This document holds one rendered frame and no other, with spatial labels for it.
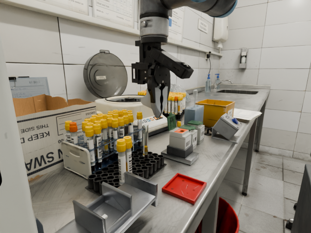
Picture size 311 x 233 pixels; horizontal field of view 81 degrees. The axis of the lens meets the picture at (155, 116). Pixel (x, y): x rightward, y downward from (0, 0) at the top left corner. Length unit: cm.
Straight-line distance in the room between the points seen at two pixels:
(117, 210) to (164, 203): 10
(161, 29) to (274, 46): 243
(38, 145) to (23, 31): 48
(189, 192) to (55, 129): 33
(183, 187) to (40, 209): 26
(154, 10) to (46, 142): 39
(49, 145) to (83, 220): 26
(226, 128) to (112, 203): 47
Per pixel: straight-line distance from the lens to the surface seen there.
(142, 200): 31
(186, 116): 67
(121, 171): 35
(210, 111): 79
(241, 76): 287
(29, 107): 76
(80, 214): 28
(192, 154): 51
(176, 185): 41
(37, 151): 48
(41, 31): 87
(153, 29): 49
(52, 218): 38
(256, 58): 285
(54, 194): 43
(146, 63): 49
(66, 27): 92
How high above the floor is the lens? 111
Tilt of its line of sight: 14 degrees down
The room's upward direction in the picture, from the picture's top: straight up
